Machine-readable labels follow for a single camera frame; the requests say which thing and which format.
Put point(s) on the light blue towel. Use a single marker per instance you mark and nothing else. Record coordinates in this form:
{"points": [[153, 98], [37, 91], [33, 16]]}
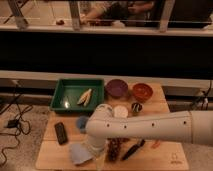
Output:
{"points": [[79, 154]]}

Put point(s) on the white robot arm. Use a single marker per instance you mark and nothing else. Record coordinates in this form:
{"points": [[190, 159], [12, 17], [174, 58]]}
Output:
{"points": [[195, 127]]}

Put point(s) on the purple bowl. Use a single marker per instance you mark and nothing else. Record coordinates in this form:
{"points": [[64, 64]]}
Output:
{"points": [[116, 88]]}

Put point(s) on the red bowl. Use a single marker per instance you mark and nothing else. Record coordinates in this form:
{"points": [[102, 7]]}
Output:
{"points": [[142, 92]]}

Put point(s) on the green plastic tray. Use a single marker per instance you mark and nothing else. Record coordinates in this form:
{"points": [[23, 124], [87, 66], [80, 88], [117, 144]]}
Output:
{"points": [[68, 92]]}

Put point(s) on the white cup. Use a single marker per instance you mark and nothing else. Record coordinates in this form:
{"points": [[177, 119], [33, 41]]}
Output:
{"points": [[120, 111]]}

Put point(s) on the small black striped cup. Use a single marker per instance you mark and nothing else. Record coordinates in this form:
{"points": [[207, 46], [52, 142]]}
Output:
{"points": [[136, 107]]}

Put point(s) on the blue cup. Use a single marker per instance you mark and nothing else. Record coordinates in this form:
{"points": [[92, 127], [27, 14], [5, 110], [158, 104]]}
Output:
{"points": [[81, 123]]}

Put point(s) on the bunch of dark grapes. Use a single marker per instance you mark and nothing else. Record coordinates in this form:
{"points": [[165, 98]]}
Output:
{"points": [[114, 147]]}

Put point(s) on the black remote control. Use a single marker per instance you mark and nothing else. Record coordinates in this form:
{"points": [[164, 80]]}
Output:
{"points": [[61, 133]]}

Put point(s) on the wooden table board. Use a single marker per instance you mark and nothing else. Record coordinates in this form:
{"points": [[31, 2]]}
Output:
{"points": [[169, 156]]}

